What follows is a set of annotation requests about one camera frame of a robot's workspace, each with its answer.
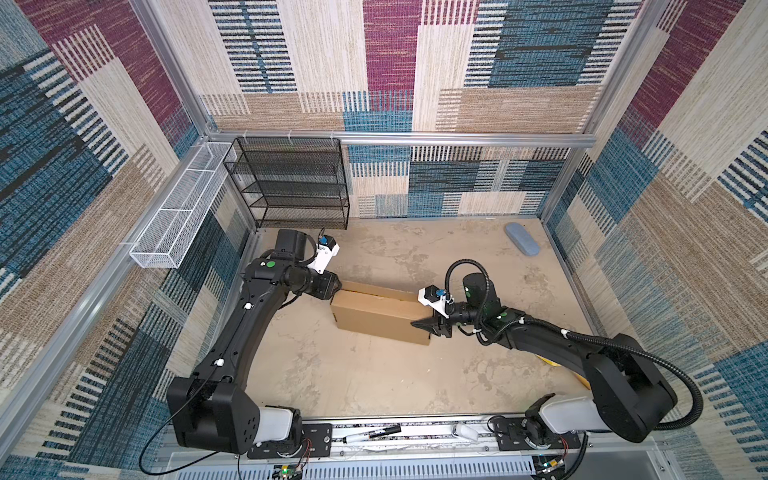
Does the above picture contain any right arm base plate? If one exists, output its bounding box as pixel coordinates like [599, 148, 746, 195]
[486, 415, 582, 451]

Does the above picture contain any black wire shelf rack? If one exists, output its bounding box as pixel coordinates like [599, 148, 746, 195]
[223, 137, 351, 229]

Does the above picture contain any blue-grey glasses case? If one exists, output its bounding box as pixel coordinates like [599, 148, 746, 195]
[504, 222, 541, 257]

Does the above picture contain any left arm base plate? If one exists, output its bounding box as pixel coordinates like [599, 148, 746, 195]
[246, 423, 333, 460]

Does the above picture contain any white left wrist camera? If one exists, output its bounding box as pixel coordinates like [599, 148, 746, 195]
[308, 232, 340, 274]

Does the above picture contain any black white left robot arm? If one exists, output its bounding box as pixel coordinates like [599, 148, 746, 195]
[167, 229, 341, 455]

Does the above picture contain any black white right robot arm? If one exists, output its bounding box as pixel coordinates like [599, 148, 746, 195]
[413, 273, 677, 444]

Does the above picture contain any white wire mesh basket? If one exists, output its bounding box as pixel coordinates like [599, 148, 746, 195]
[130, 142, 232, 269]

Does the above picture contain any small white plastic piece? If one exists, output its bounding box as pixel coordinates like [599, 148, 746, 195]
[452, 423, 479, 443]

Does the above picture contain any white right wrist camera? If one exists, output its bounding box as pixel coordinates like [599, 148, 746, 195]
[418, 285, 451, 319]

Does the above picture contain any black corrugated cable conduit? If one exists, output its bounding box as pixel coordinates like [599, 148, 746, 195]
[443, 259, 704, 480]

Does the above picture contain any yellow toy shovel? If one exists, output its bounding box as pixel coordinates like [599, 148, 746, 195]
[536, 355, 591, 390]

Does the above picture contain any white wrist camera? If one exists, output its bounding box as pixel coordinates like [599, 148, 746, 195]
[308, 232, 340, 274]
[418, 285, 451, 319]

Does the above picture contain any brown cardboard box sheet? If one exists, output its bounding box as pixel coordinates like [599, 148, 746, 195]
[330, 281, 432, 345]

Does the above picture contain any black white marker pen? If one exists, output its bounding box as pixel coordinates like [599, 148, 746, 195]
[342, 424, 402, 444]

